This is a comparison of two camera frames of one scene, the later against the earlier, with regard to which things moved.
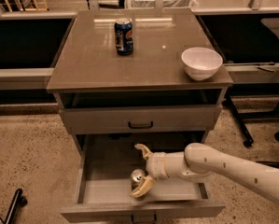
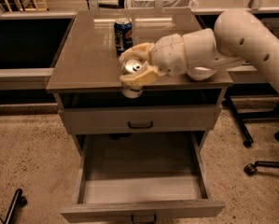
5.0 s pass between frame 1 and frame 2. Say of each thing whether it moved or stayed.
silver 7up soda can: moved
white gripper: moved
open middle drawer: stayed
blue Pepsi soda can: stayed
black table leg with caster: stayed
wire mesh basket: stayed
